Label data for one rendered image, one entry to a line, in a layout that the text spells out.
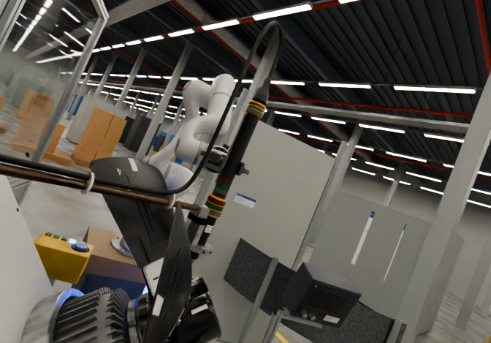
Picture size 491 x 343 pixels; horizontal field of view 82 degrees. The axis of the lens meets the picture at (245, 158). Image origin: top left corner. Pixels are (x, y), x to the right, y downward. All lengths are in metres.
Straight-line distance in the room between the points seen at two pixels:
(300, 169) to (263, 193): 0.44
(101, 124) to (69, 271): 7.77
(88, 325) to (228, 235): 2.14
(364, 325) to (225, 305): 1.19
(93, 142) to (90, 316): 8.23
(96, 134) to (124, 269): 7.59
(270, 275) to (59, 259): 1.75
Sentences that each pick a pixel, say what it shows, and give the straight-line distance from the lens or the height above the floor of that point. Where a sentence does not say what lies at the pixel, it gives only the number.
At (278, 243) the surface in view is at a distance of 2.88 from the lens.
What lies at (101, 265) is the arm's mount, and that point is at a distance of 1.27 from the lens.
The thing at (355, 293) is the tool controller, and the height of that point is 1.22.
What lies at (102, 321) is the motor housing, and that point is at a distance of 0.60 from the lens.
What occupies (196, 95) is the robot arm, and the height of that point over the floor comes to 1.72.
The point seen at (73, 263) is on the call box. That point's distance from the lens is 1.06.
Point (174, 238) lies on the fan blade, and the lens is 0.34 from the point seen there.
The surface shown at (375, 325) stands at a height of 0.86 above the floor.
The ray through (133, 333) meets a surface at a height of 1.17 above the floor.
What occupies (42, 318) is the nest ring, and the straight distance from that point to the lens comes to 0.62.
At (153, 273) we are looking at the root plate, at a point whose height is 1.25.
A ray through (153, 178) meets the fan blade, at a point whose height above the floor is 1.40.
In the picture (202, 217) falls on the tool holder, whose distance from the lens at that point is 0.64.
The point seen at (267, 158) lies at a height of 1.72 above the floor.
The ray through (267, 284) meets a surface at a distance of 2.51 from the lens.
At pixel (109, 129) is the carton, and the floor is 1.19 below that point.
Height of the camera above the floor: 1.50
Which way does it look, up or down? 3 degrees up
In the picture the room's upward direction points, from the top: 23 degrees clockwise
